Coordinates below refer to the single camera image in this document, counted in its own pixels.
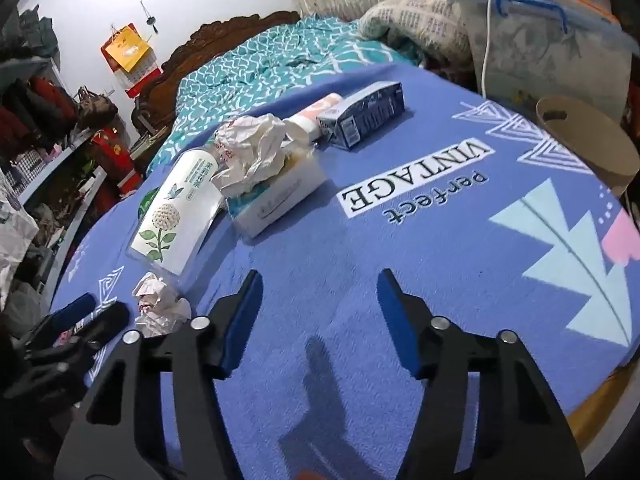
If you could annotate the clear plastic storage box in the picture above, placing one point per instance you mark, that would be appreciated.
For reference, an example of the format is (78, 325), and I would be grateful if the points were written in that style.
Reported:
(530, 55)

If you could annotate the brown handbag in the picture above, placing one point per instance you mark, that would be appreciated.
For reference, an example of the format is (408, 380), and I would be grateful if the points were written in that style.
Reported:
(95, 107)

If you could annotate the white plastic bottle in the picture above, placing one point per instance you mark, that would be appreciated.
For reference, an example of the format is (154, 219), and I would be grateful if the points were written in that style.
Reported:
(175, 210)

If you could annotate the small crumpled white paper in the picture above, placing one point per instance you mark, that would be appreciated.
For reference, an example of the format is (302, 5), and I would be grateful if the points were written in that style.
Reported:
(155, 305)

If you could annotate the blue carton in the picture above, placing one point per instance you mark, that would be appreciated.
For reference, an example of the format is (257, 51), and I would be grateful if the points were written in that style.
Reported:
(360, 115)

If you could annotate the red gift bag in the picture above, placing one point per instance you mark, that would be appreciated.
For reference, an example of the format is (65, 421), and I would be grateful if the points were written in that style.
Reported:
(115, 160)

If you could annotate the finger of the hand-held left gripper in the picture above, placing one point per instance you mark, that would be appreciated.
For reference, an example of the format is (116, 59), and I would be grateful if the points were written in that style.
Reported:
(74, 308)
(107, 321)

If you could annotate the white orange tube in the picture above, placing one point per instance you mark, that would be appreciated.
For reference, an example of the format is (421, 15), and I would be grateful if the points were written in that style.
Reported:
(312, 117)

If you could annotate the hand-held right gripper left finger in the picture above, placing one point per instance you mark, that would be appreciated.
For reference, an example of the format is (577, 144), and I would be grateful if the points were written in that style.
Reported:
(244, 312)

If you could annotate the large crumpled white paper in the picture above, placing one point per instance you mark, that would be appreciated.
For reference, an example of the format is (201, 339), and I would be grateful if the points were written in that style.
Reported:
(250, 150)

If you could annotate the blue printed blanket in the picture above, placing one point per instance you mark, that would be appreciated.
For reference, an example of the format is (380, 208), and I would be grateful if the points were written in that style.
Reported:
(450, 285)

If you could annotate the beige round bin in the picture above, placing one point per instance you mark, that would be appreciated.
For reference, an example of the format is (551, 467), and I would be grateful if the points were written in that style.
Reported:
(590, 160)

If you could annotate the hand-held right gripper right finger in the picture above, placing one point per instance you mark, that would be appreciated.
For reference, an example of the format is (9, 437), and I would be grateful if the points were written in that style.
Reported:
(395, 320)

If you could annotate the carved wooden headboard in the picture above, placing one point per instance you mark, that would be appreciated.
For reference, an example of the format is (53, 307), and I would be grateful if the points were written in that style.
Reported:
(170, 75)

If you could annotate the cream patterned folded quilt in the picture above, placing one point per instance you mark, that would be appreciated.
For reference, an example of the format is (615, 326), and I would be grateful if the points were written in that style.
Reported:
(420, 15)

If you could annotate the red yellow wall calendar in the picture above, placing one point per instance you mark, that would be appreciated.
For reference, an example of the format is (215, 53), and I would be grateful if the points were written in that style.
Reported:
(125, 50)

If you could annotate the white green tissue pack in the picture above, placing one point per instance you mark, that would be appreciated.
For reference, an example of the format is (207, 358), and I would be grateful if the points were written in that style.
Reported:
(280, 195)

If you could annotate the grey shelf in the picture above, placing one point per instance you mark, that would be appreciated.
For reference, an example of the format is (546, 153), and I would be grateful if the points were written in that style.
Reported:
(65, 160)

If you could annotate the white plastic bag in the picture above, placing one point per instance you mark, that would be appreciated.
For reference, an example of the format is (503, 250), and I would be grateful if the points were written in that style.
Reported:
(15, 230)

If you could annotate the teal patterned bedsheet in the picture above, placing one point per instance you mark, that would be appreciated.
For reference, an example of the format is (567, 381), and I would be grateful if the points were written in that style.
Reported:
(240, 75)

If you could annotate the dark red clothes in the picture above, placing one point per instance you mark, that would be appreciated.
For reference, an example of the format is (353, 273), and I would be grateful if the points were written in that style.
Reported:
(35, 110)

